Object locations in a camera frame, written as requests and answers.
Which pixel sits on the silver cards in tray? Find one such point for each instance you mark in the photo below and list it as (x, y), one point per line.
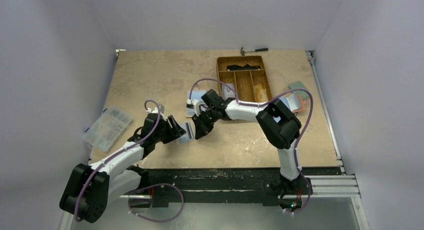
(228, 91)

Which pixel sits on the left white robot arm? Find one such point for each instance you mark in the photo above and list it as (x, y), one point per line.
(91, 188)

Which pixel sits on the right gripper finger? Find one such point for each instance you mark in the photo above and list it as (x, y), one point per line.
(198, 124)
(201, 130)

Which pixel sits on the black object in tray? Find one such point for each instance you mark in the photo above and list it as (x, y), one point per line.
(246, 67)

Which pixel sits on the black front rail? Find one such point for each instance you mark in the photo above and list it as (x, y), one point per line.
(219, 186)

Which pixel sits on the clear plastic screw box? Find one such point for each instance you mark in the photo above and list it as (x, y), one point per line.
(107, 129)

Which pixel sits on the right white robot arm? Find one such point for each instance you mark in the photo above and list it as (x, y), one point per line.
(279, 125)

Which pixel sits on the hammer with black handle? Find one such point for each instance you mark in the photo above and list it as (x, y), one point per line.
(243, 51)

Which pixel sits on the open beige card holder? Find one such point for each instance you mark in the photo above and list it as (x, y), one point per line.
(195, 94)

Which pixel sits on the open blue pink card holder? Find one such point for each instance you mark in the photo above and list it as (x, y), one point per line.
(295, 103)

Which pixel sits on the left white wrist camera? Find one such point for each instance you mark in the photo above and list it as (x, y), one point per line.
(156, 110)

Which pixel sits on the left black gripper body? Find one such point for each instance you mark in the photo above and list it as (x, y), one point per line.
(171, 128)

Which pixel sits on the beige snap card holder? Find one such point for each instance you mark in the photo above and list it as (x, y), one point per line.
(189, 135)

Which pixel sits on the woven wicker tray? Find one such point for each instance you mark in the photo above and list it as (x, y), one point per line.
(243, 80)

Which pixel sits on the gold cards in tray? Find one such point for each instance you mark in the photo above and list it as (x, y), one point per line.
(260, 93)

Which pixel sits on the green card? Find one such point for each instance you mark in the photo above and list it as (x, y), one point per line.
(300, 88)

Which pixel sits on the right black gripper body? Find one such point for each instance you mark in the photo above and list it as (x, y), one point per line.
(202, 123)

